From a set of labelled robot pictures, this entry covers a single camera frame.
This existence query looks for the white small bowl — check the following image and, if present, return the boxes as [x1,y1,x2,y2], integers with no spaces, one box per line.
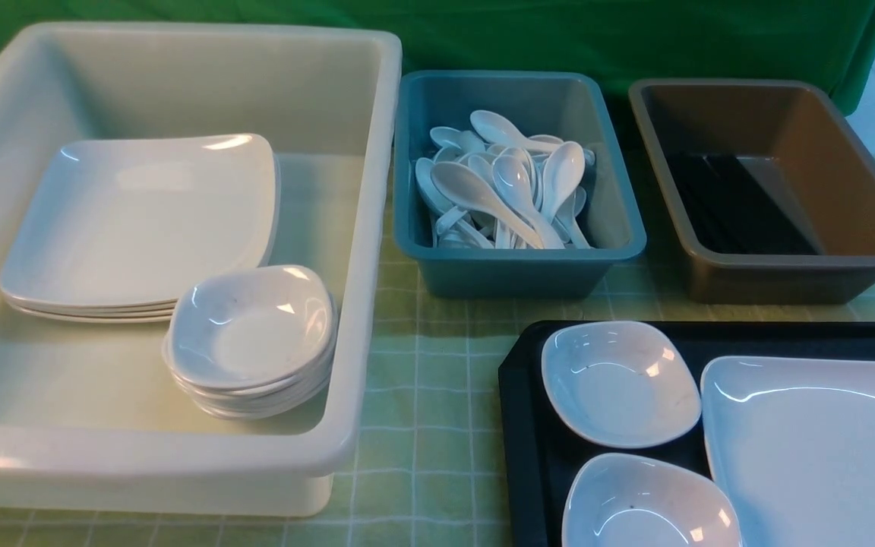
[539,320,702,449]
[561,453,743,546]
[163,264,338,391]

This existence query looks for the white square rice plate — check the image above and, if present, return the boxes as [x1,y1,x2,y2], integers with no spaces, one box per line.
[700,356,875,546]

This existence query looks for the top stacked white square plate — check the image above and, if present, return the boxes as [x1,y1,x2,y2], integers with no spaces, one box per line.
[0,134,281,308]

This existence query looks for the white soup spoon front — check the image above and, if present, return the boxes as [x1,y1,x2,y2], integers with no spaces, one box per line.
[431,162,545,249]

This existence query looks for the teal plastic spoon bin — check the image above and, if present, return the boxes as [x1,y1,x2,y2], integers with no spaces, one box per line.
[392,70,647,300]

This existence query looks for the white soup spoon top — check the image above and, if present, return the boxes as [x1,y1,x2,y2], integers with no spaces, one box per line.
[469,109,563,153]

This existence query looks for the white soup spoon upright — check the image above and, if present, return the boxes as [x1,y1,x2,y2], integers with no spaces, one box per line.
[541,141,586,223]

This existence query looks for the green checkered tablecloth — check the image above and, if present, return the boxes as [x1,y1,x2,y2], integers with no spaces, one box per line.
[0,153,875,546]

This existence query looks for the black serving tray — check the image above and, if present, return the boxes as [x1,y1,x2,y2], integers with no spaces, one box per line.
[498,320,875,546]

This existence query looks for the lower stacked white bowls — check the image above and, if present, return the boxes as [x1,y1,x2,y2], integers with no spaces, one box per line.
[161,303,338,420]

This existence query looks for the lower stacked white plates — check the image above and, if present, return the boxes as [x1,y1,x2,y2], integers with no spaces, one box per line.
[3,296,175,324]

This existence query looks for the pile of black chopsticks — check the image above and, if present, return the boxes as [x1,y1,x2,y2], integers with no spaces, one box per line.
[667,152,819,255]

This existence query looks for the brown plastic chopstick bin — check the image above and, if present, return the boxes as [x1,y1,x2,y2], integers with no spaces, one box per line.
[629,77,875,305]

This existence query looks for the large white plastic tub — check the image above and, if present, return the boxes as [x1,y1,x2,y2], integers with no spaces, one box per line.
[0,22,402,517]

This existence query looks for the green backdrop cloth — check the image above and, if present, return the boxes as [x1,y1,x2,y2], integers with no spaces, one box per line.
[0,1,875,114]

